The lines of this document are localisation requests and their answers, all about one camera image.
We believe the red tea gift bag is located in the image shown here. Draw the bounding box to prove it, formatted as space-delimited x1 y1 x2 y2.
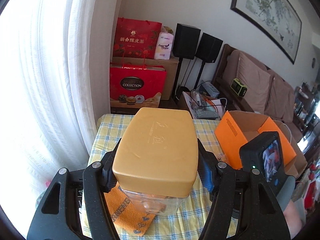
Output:
113 17 162 59

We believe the white tissue pack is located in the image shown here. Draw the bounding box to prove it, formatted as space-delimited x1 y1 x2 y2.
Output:
154 32 174 60

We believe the clear jar yellow lid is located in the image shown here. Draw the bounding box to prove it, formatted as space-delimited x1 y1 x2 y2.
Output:
112 107 199 215

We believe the right black speaker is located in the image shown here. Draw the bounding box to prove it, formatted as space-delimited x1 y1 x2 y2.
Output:
194 33 223 89

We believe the orange cardboard box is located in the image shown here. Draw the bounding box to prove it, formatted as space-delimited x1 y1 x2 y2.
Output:
214 111 308 178

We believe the orange patterned scarf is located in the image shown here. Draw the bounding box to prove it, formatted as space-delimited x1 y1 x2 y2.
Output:
104 183 156 237

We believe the person's right hand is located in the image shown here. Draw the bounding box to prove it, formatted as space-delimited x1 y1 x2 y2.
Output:
283 200 306 239

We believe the box of cluttered items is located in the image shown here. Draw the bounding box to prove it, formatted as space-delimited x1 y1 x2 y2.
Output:
177 80 227 120

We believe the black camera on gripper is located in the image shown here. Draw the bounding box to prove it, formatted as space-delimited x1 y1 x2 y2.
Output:
239 131 287 195

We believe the black speaker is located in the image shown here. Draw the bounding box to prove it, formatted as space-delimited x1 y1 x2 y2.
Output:
194 33 223 89
171 23 201 101

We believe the white curtain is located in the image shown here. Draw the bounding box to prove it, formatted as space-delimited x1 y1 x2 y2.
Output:
0 0 123 205

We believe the yellow checked tablecloth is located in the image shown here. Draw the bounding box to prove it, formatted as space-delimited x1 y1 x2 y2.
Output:
88 107 227 239

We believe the green black radio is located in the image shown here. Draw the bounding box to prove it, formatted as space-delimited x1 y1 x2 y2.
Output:
231 78 247 98

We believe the framed ink painting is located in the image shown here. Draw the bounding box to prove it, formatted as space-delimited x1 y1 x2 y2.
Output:
231 0 302 63

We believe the brown sofa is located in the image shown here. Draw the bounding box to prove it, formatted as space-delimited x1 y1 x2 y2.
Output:
212 44 303 142

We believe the red chocolate gift bag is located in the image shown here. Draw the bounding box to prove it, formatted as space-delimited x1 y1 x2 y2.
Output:
110 62 167 108

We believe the left black speaker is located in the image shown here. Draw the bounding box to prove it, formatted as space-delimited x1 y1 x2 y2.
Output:
171 23 201 101

